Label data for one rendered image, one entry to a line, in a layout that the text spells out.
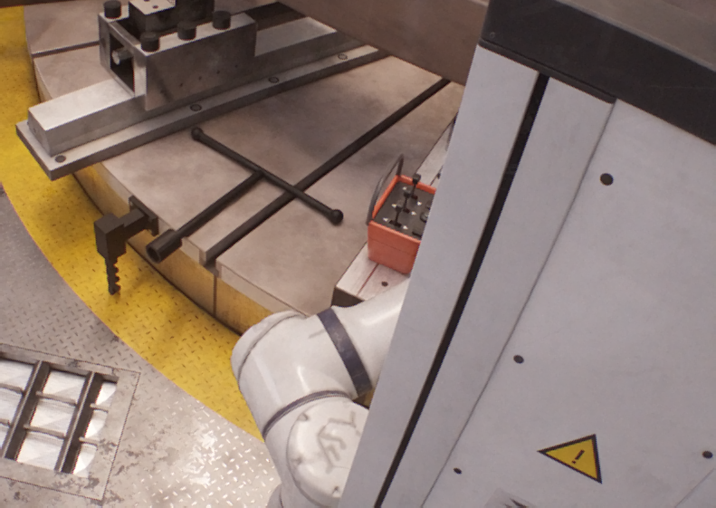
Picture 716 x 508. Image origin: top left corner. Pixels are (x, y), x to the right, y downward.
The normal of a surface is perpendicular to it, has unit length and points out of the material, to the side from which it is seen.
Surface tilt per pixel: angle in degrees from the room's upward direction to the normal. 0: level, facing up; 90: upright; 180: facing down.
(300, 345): 20
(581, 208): 90
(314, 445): 9
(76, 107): 0
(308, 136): 0
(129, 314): 0
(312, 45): 72
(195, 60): 90
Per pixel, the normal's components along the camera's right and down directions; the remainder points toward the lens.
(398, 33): -0.52, 0.55
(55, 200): 0.14, -0.70
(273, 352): -0.18, -0.59
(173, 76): 0.65, 0.59
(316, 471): 0.07, -0.55
